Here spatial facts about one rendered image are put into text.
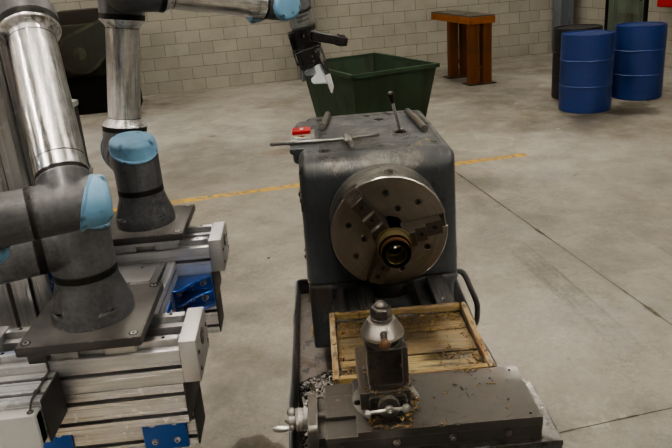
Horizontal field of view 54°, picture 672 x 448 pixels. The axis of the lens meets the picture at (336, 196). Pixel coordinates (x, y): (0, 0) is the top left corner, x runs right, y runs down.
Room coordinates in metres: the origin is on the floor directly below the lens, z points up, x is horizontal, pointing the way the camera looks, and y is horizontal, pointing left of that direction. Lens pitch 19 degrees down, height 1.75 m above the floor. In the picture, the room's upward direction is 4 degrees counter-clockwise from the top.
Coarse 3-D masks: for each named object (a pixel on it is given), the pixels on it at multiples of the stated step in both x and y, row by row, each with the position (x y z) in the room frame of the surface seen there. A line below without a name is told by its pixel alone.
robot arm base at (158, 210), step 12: (120, 192) 1.59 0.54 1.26; (144, 192) 1.58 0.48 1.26; (156, 192) 1.60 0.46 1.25; (120, 204) 1.59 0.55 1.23; (132, 204) 1.57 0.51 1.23; (144, 204) 1.57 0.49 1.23; (156, 204) 1.59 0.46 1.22; (168, 204) 1.62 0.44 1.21; (120, 216) 1.59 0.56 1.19; (132, 216) 1.56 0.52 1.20; (144, 216) 1.56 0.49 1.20; (156, 216) 1.59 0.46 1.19; (168, 216) 1.60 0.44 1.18; (120, 228) 1.58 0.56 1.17; (132, 228) 1.56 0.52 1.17; (144, 228) 1.56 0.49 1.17; (156, 228) 1.57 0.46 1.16
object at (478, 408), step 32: (352, 384) 1.11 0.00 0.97; (416, 384) 1.10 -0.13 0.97; (448, 384) 1.09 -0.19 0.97; (480, 384) 1.08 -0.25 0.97; (512, 384) 1.07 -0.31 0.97; (320, 416) 1.04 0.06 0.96; (352, 416) 1.02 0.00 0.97; (416, 416) 1.00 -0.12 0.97; (448, 416) 0.99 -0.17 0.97; (480, 416) 0.99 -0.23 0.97; (512, 416) 0.98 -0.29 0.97
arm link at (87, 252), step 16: (48, 240) 1.07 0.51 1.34; (64, 240) 1.07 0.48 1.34; (80, 240) 1.08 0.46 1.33; (96, 240) 1.10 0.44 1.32; (112, 240) 1.15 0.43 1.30; (48, 256) 1.06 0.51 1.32; (64, 256) 1.07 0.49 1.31; (80, 256) 1.08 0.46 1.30; (96, 256) 1.10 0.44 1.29; (112, 256) 1.13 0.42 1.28; (48, 272) 1.08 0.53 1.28; (64, 272) 1.08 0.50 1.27; (80, 272) 1.08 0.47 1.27; (96, 272) 1.09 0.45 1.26
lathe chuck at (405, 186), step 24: (384, 168) 1.69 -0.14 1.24; (360, 192) 1.62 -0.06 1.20; (384, 192) 1.63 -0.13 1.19; (408, 192) 1.62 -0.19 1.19; (432, 192) 1.62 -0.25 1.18; (336, 216) 1.62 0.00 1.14; (384, 216) 1.62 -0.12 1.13; (408, 216) 1.62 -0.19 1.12; (336, 240) 1.62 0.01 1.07; (360, 240) 1.62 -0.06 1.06; (432, 240) 1.62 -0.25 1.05; (360, 264) 1.62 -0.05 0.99; (408, 264) 1.62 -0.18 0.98; (432, 264) 1.62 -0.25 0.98
